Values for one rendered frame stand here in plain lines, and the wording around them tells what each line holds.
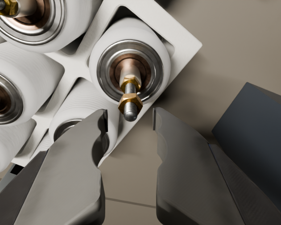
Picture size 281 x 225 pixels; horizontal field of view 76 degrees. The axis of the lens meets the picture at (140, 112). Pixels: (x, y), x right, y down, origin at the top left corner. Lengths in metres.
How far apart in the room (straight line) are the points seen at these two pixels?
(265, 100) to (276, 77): 0.13
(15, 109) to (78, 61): 0.10
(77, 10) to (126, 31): 0.05
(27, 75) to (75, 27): 0.09
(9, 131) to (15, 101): 0.10
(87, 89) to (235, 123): 0.40
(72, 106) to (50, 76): 0.07
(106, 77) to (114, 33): 0.05
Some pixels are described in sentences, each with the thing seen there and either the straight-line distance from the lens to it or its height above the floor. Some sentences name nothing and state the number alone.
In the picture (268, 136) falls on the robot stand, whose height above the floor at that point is 0.16.
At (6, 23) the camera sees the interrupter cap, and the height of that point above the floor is 0.25.
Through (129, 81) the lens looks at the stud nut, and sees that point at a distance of 0.17.
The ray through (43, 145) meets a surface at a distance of 0.36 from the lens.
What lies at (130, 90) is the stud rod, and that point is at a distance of 0.16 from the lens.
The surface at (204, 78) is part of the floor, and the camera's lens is 0.52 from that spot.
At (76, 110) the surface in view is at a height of 0.25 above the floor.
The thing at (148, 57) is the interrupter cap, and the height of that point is 0.25.
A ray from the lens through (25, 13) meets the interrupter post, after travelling 0.20.
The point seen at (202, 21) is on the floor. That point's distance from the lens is 0.48.
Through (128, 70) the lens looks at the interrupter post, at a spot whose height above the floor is 0.27.
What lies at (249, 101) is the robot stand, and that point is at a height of 0.05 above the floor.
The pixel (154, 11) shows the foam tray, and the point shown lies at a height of 0.18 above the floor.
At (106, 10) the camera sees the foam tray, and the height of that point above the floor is 0.18.
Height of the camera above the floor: 0.45
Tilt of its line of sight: 58 degrees down
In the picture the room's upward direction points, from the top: 175 degrees clockwise
